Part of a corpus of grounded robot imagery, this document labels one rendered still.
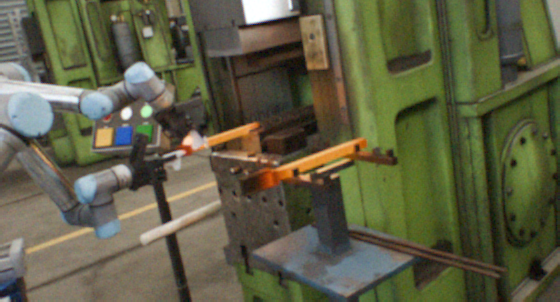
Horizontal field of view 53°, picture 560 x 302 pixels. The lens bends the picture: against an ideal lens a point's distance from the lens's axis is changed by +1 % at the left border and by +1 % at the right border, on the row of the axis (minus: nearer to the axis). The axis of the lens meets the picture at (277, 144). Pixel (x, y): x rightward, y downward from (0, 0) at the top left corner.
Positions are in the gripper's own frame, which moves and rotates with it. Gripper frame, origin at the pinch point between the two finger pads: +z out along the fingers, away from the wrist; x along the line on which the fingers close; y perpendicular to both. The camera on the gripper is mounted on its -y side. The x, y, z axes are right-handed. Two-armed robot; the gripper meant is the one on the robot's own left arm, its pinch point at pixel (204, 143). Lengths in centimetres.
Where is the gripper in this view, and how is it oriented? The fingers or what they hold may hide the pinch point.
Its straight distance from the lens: 189.4
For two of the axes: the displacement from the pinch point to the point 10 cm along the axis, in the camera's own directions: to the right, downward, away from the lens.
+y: -5.4, 7.2, -4.4
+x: 6.8, 0.6, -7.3
